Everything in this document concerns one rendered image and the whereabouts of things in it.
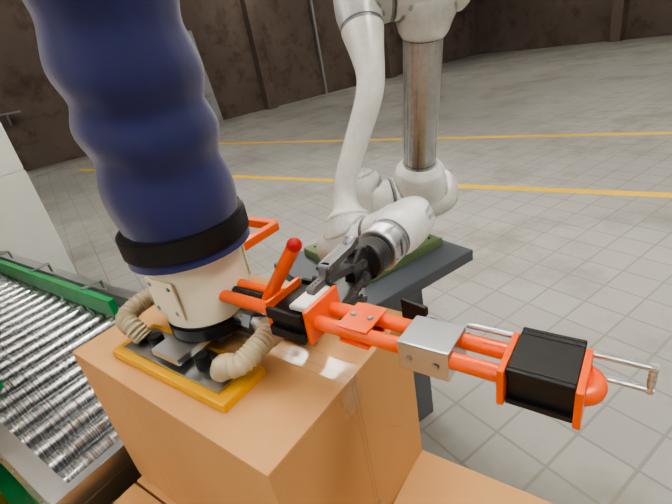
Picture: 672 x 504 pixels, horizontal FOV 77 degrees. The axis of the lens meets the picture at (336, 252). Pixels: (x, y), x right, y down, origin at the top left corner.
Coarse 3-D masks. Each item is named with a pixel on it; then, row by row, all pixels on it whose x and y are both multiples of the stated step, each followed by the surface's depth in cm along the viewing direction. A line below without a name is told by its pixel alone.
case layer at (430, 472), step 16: (416, 464) 98; (432, 464) 98; (448, 464) 97; (144, 480) 107; (416, 480) 95; (432, 480) 94; (448, 480) 94; (464, 480) 93; (480, 480) 92; (496, 480) 92; (128, 496) 104; (144, 496) 103; (160, 496) 102; (400, 496) 92; (416, 496) 92; (432, 496) 91; (448, 496) 90; (464, 496) 90; (480, 496) 89; (496, 496) 89; (512, 496) 88; (528, 496) 88
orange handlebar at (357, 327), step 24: (264, 288) 74; (264, 312) 69; (336, 312) 65; (360, 312) 62; (384, 312) 61; (360, 336) 58; (384, 336) 57; (480, 336) 54; (456, 360) 51; (480, 360) 50; (600, 384) 44
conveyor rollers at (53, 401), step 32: (0, 288) 238; (32, 288) 227; (0, 320) 202; (32, 320) 197; (64, 320) 191; (96, 320) 185; (0, 352) 174; (32, 352) 174; (64, 352) 167; (32, 384) 151; (64, 384) 151; (0, 416) 138; (32, 416) 136; (64, 416) 135; (96, 416) 134; (32, 448) 123; (64, 448) 121; (96, 448) 119; (64, 480) 112
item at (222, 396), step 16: (160, 336) 82; (128, 352) 84; (144, 352) 82; (208, 352) 75; (224, 352) 79; (144, 368) 80; (160, 368) 78; (176, 368) 76; (192, 368) 76; (208, 368) 75; (256, 368) 74; (176, 384) 74; (192, 384) 73; (208, 384) 71; (224, 384) 70; (240, 384) 71; (208, 400) 69; (224, 400) 68
